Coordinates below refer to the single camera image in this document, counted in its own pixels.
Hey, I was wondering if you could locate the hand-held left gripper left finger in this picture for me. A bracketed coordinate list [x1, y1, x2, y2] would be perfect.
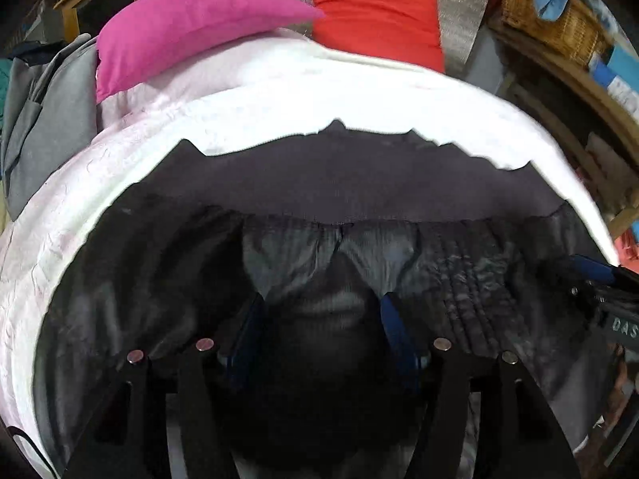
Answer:
[62, 292, 268, 479]

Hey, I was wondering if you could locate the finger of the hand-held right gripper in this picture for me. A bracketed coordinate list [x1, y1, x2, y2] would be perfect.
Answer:
[549, 254, 621, 290]

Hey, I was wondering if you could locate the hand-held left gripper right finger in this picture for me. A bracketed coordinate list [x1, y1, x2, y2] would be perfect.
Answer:
[379, 293, 582, 479]

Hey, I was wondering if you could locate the black quilted jacket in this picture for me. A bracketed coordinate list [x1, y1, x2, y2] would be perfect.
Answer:
[32, 120, 620, 479]

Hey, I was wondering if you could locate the pink cloth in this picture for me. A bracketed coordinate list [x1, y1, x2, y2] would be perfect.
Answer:
[614, 232, 639, 265]

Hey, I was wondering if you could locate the wooden side table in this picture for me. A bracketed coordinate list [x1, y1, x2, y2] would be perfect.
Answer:
[486, 12, 639, 240]

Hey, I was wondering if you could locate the blue cardboard box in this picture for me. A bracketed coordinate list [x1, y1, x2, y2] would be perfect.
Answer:
[591, 42, 639, 91]

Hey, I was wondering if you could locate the wicker basket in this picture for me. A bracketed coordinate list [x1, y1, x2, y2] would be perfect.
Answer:
[499, 0, 612, 68]

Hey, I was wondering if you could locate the white bed blanket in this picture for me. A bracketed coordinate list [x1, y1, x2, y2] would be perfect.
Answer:
[0, 25, 620, 479]

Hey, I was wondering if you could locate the silver foil insulation mat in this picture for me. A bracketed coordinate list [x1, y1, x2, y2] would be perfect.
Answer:
[210, 0, 500, 81]

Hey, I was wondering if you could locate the grey coat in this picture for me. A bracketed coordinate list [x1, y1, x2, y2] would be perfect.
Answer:
[0, 34, 101, 220]

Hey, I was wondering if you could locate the pink pillow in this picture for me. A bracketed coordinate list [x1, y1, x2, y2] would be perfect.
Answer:
[95, 0, 325, 103]

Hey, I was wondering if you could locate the red pillow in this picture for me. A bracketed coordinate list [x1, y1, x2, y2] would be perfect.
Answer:
[310, 0, 447, 73]

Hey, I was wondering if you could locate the black cable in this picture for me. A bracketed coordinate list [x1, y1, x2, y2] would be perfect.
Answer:
[7, 426, 56, 479]

